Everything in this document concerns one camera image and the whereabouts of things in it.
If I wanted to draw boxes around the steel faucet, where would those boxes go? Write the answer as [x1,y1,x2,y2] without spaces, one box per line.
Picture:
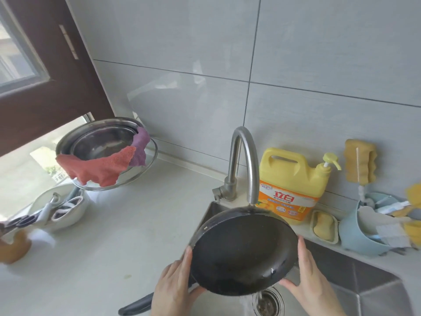
[212,126,260,205]

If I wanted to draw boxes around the person's left hand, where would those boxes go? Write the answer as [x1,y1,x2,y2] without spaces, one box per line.
[150,246,207,316]

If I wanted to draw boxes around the small yellow sponge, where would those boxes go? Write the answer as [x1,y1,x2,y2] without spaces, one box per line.
[403,220,421,247]

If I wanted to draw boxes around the purple cloth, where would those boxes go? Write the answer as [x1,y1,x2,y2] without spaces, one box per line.
[128,126,151,168]

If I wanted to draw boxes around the white ceramic bowl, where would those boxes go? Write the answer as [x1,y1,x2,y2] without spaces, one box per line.
[30,183,91,233]

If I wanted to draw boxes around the grey handled scissors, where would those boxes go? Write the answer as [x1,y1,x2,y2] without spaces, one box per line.
[0,212,43,236]

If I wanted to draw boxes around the red cloth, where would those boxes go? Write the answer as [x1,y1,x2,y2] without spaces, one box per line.
[55,145,137,188]

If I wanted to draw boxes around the steel sink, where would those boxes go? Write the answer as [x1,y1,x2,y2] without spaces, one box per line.
[182,200,415,316]

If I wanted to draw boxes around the tan sponge brush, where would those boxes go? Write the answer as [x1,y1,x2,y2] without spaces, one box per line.
[343,138,378,208]

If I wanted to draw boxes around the wooden mortar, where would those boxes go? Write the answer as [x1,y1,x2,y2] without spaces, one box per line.
[0,229,32,264]

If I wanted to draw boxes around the dark brown framed window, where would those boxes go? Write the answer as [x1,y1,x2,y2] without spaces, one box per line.
[0,0,116,224]

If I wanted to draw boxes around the yellow soap bar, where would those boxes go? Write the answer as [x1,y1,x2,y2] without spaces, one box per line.
[313,213,335,241]

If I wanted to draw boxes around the light blue utensil holder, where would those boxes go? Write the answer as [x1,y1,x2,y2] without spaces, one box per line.
[338,192,412,257]

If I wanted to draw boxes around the yellow soap in dish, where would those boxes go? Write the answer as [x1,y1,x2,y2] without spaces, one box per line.
[310,209,339,244]

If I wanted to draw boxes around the yellow detergent jug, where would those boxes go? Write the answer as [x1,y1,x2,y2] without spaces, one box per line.
[258,147,343,226]

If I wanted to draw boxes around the steel sink strainer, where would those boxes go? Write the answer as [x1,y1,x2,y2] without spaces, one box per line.
[251,285,286,316]

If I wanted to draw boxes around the person's right hand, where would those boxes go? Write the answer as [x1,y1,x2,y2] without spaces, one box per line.
[278,235,346,316]

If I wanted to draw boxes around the white scrub brush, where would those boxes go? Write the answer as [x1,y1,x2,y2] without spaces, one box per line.
[375,223,412,248]

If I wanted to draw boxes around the long yellow sponge brush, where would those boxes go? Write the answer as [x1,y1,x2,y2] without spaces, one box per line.
[378,183,421,218]

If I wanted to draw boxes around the black frying pan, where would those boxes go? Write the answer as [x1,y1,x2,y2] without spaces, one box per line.
[118,205,300,316]

